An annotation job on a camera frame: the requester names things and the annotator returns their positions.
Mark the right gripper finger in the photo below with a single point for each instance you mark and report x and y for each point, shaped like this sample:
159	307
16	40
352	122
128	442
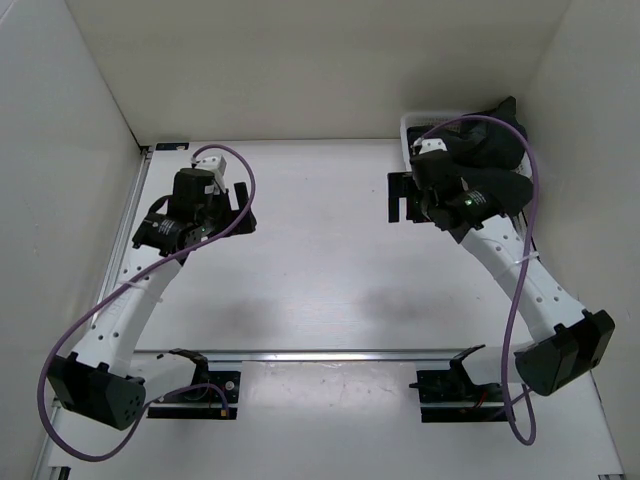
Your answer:
400	184
394	209

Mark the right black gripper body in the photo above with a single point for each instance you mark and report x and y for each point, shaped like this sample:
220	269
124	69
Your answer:
424	203

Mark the black trousers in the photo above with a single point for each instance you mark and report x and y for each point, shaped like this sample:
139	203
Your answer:
487	156

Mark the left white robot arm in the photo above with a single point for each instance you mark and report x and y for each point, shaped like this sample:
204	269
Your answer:
96	379

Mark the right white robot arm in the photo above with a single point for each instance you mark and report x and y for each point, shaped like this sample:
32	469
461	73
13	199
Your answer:
476	207

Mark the white plastic basket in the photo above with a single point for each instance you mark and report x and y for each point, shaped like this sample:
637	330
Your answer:
435	117

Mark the blue corner label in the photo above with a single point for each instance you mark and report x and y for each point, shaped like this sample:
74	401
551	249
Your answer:
172	146

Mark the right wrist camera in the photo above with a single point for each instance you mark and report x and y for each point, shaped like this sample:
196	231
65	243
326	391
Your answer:
426	145

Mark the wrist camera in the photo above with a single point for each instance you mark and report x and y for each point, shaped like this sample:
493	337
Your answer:
216	164
426	145

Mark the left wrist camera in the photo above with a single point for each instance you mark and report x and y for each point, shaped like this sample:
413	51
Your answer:
216	164

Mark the aluminium front rail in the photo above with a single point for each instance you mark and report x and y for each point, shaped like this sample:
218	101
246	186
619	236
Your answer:
330	356

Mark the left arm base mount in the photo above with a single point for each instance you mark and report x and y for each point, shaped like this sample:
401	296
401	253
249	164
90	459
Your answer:
200	392

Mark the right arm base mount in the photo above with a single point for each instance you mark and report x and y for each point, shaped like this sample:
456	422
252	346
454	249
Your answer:
450	397

